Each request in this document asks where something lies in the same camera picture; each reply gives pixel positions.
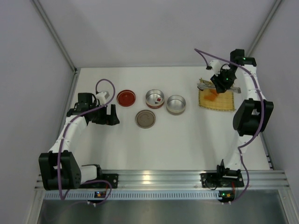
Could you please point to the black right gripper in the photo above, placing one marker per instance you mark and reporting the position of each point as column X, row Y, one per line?
column 219, row 86

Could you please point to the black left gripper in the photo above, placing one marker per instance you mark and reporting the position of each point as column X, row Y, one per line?
column 108, row 115

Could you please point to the orange fried nugget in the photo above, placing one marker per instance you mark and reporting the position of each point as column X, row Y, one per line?
column 213, row 92
column 211, row 97

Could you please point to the dark sushi roll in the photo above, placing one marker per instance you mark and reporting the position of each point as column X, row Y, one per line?
column 201, row 88

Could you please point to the sushi roll with red centre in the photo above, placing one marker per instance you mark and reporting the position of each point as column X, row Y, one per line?
column 158, row 100

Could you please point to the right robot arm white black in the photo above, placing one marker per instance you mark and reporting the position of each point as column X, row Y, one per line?
column 253, row 114

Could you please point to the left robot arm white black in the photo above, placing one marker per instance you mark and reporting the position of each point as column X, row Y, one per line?
column 59, row 166

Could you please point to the red metal lunch tin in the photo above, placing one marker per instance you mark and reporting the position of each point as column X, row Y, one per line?
column 150, row 98

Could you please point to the brown metal lunch tin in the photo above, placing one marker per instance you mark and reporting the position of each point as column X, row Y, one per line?
column 176, row 104

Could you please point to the bamboo sushi mat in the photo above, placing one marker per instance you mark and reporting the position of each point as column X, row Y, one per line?
column 224, row 101

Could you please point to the red round lid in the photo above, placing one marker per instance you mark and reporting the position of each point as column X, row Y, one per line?
column 126, row 98

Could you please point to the brown round lid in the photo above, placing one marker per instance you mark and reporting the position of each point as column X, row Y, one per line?
column 145, row 119

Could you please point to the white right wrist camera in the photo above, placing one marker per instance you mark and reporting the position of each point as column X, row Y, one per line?
column 214, row 66

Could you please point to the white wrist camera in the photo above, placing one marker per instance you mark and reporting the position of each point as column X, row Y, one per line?
column 102, row 97
column 214, row 66

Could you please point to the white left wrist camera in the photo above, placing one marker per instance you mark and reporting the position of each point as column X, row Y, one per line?
column 102, row 97

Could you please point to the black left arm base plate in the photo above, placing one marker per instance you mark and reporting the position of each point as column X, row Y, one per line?
column 94, row 184

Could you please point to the slotted cable duct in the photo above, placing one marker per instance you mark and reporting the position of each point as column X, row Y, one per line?
column 92, row 195

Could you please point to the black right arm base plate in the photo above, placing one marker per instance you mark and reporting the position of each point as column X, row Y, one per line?
column 214, row 181

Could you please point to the aluminium mounting rail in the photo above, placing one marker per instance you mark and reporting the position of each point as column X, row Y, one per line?
column 191, row 180

